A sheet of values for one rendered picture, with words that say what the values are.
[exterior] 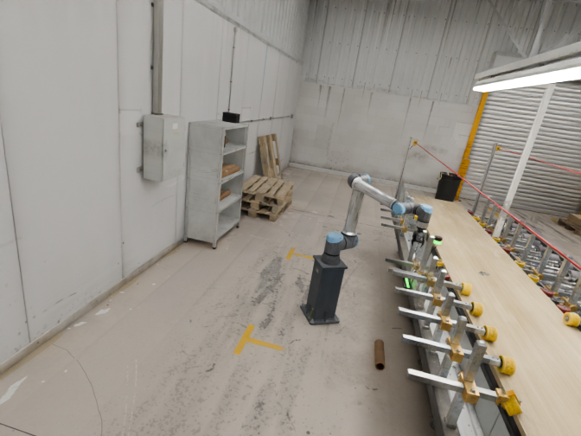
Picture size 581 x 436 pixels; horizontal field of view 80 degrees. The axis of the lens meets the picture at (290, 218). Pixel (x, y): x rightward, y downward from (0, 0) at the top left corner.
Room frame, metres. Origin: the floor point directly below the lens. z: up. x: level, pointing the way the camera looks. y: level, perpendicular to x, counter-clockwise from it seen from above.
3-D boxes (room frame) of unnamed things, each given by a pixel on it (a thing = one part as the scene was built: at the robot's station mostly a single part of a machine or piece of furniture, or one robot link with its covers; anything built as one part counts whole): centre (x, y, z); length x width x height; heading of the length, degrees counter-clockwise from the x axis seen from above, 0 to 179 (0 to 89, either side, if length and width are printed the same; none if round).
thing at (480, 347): (1.23, -0.87, 0.92); 0.04 x 0.04 x 0.48; 81
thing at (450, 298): (1.72, -0.95, 0.87); 0.04 x 0.04 x 0.48; 81
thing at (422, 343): (1.44, -0.89, 0.95); 0.50 x 0.04 x 0.04; 81
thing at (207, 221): (4.54, 1.05, 0.78); 0.90 x 0.45 x 1.55; 170
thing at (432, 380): (1.20, -0.79, 0.95); 0.37 x 0.03 x 0.03; 81
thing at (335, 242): (2.98, -0.44, 0.79); 0.17 x 0.15 x 0.18; 128
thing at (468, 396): (1.21, -0.86, 0.95); 0.14 x 0.06 x 0.05; 171
